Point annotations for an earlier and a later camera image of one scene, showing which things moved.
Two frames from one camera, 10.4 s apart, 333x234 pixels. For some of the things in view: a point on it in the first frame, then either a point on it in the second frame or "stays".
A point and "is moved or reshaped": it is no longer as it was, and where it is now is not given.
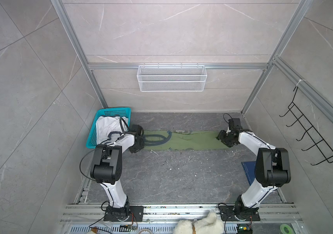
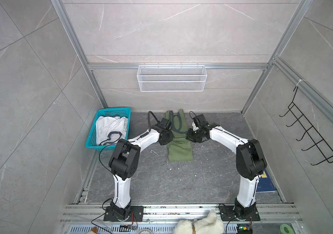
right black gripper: [221, 136] → [189, 136]
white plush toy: [209, 224] stays
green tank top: [183, 140] is moved or reshaped
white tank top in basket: [109, 129] stays
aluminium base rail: [90, 219] stays
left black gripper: [143, 145] → [172, 137]
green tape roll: [286, 229] stays
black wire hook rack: [329, 154] stays
